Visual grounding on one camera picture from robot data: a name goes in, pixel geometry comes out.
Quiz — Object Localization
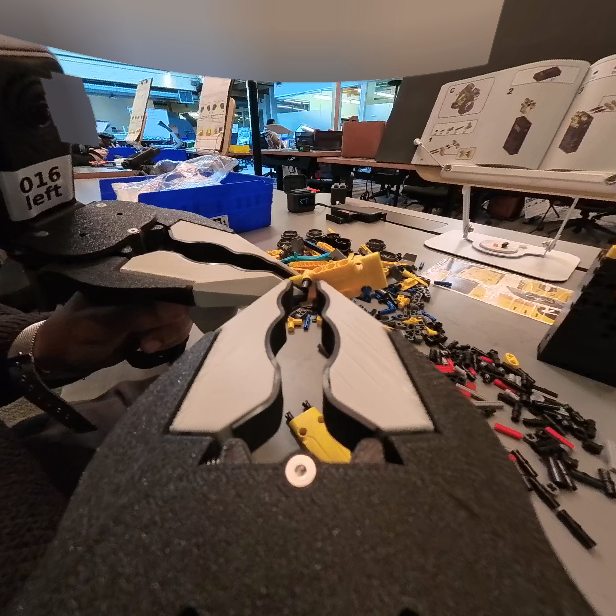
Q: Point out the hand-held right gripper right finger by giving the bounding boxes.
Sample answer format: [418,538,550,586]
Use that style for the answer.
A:
[317,282,435,450]

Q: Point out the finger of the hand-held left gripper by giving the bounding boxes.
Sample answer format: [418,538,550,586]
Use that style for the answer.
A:
[119,250,295,310]
[167,219,298,279]

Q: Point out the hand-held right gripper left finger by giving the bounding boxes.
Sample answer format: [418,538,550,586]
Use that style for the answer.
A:
[169,280,294,450]

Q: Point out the yellow panel brick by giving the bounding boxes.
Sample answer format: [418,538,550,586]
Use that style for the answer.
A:
[286,406,352,464]

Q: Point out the yellow brick assembly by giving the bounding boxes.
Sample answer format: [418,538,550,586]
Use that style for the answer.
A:
[301,252,389,296]

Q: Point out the person's left hand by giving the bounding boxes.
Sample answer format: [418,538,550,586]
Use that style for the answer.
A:
[33,291,193,377]

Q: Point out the blue storage bin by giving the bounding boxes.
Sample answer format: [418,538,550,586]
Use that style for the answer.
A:
[103,146,188,163]
[98,171,275,234]

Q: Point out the clear plastic bag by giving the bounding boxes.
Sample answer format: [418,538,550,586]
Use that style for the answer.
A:
[113,154,239,193]

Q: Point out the black pole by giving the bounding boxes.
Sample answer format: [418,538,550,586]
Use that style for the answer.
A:
[246,79,263,176]

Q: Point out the person's dark trousers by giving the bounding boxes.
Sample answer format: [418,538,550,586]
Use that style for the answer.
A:
[58,361,164,424]

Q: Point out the white sign board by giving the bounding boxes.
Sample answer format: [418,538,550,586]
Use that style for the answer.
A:
[195,77,236,152]
[126,77,154,142]

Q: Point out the background wooden desk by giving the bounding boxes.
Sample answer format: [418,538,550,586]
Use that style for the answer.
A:
[260,147,419,169]

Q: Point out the pile of black red pins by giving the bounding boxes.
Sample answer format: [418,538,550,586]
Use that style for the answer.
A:
[428,339,616,549]

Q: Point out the yellow black sticker sheet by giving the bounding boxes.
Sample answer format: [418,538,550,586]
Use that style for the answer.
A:
[426,257,576,325]

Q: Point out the dark grey desk divider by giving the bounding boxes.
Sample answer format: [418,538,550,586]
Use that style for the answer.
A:
[375,0,616,164]

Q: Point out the black brick tower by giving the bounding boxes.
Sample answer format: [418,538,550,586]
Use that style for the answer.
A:
[536,245,616,388]

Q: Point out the silver bracelet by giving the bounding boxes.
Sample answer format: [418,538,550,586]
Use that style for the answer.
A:
[7,320,46,359]

